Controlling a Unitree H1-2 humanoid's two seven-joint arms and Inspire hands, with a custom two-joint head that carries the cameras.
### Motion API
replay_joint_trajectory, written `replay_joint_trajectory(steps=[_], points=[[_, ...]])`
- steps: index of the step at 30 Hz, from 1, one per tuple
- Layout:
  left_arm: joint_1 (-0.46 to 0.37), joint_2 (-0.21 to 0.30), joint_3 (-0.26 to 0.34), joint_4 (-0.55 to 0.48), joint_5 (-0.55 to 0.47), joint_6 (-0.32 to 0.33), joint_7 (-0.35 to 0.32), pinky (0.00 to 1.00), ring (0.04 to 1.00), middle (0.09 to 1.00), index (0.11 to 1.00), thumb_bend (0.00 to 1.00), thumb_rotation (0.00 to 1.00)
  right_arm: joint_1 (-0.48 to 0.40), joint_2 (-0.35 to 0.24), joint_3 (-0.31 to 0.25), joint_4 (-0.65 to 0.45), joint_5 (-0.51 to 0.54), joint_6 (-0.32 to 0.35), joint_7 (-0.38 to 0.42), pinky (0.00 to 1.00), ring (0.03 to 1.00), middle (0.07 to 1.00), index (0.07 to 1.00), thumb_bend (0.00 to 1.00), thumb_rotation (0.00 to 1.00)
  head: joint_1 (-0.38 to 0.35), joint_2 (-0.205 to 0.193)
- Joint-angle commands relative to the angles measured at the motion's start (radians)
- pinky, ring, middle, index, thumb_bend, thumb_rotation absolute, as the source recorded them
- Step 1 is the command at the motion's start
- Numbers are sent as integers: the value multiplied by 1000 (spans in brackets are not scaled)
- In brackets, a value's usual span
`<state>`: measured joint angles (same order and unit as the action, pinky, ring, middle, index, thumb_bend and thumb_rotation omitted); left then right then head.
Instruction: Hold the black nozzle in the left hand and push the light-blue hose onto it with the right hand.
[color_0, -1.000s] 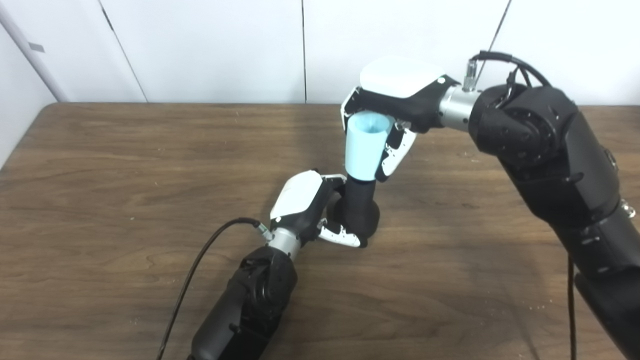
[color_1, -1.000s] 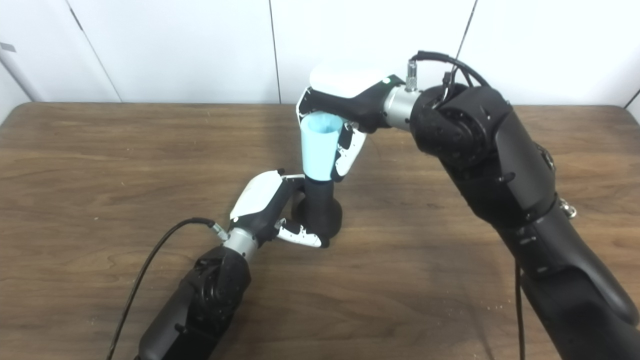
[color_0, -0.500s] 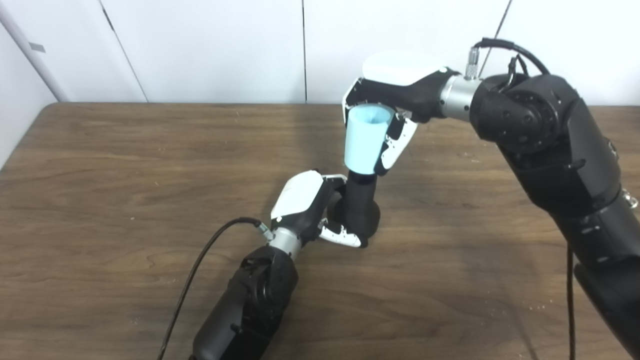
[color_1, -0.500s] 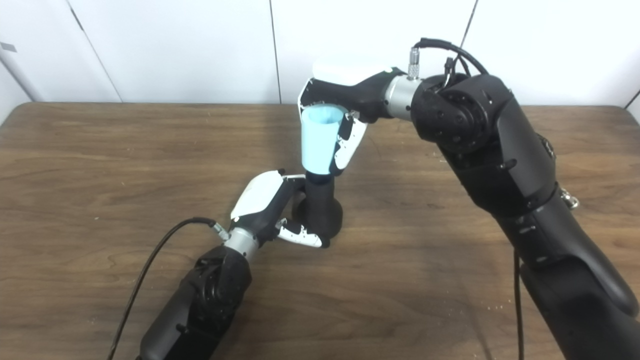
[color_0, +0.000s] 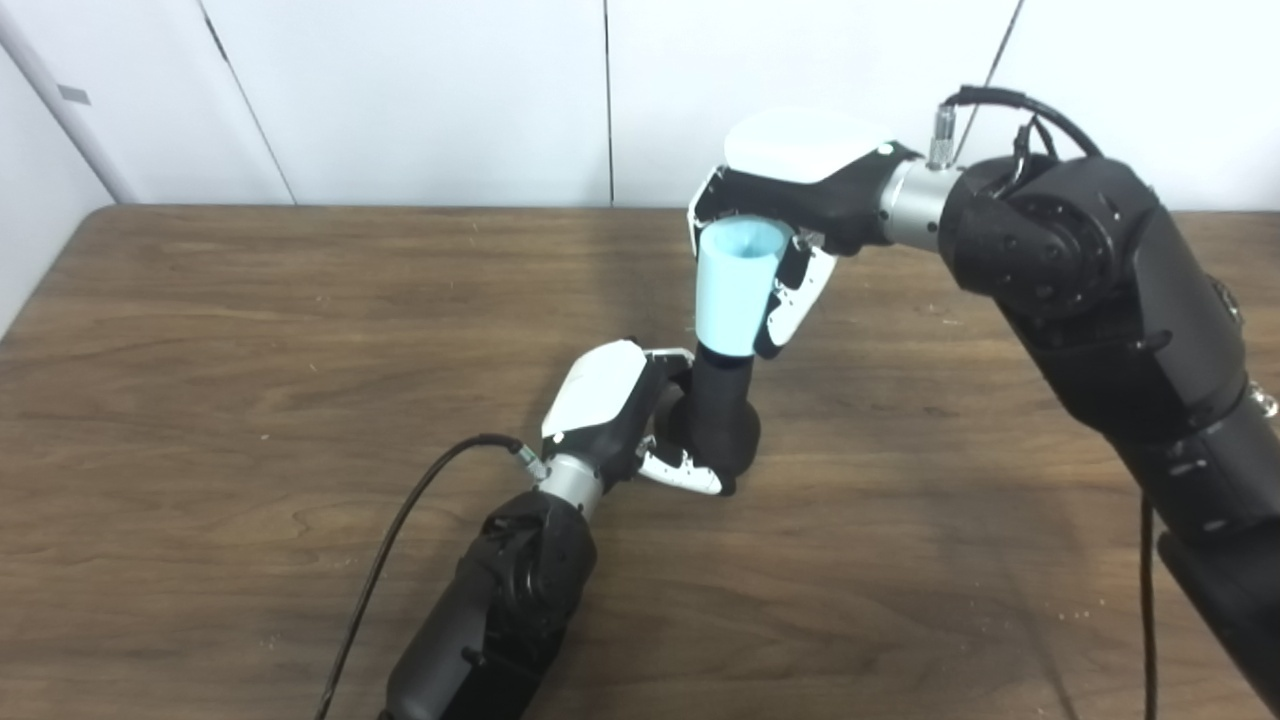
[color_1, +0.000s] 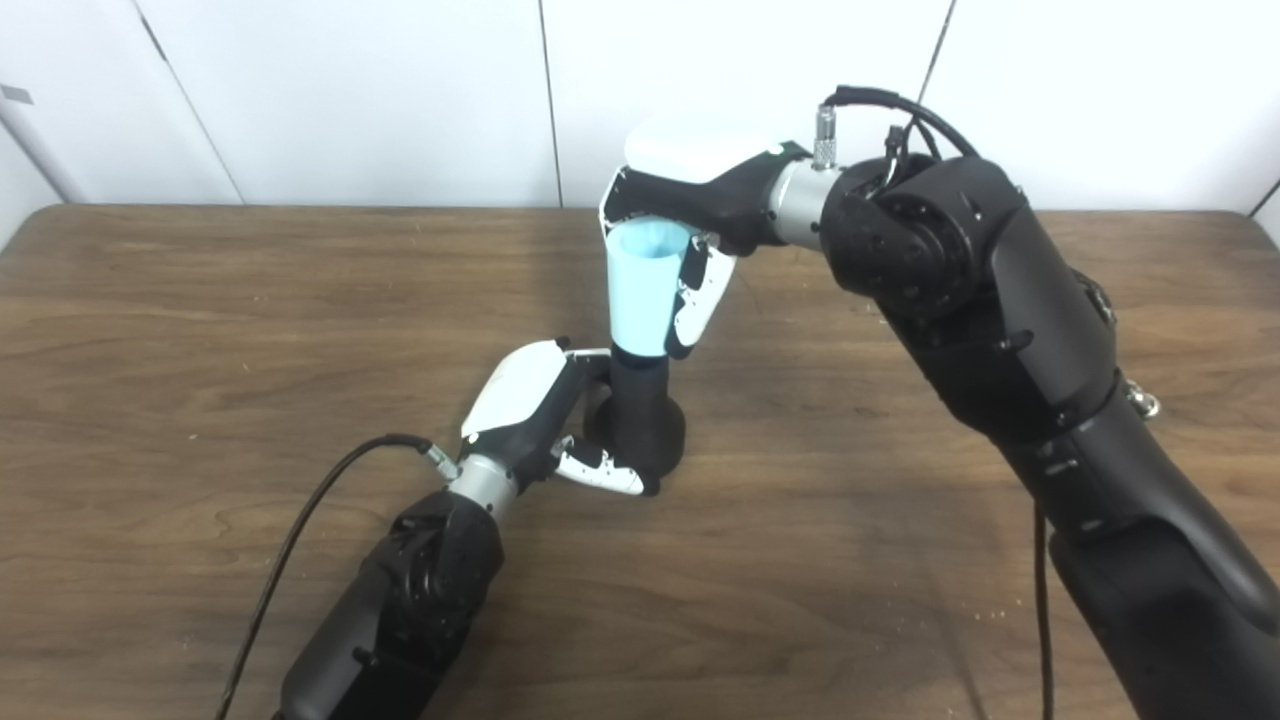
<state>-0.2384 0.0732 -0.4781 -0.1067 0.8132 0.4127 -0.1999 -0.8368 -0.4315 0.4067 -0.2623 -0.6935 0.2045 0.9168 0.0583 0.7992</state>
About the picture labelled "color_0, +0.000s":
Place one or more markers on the small gray wall label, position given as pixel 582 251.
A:
pixel 74 95

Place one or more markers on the black nozzle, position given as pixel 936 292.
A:
pixel 720 420

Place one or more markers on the white and black right hand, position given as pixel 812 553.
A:
pixel 805 145

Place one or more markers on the light blue cylinder cup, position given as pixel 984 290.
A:
pixel 728 300

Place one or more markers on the white and black left hand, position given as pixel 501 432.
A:
pixel 597 390

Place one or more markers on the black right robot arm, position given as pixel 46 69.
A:
pixel 1100 300

